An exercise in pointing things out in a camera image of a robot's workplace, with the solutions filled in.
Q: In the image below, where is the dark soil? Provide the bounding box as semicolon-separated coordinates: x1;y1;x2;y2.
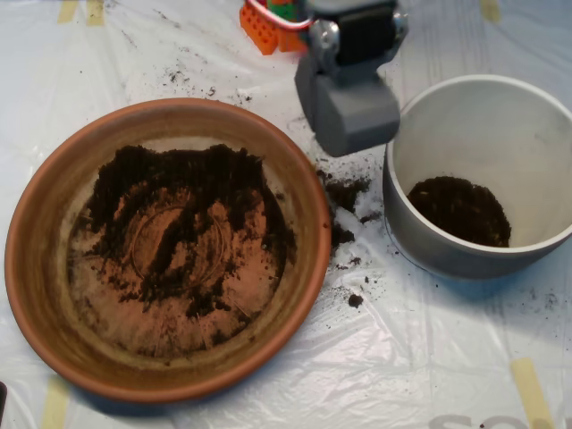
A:
78;142;296;354
406;176;513;249

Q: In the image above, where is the red white servo cable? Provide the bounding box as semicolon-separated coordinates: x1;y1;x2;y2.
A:
244;0;315;33

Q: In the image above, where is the terracotta saucer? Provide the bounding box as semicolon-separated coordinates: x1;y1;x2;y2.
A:
4;97;332;406

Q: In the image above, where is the spilled soil pile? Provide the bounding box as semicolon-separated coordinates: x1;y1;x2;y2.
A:
315;167;374;249

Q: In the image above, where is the white ceramic pot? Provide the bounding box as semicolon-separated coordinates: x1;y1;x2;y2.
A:
382;73;572;281

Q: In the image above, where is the clear plastic cover sheet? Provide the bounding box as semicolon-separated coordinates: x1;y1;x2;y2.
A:
0;0;572;429

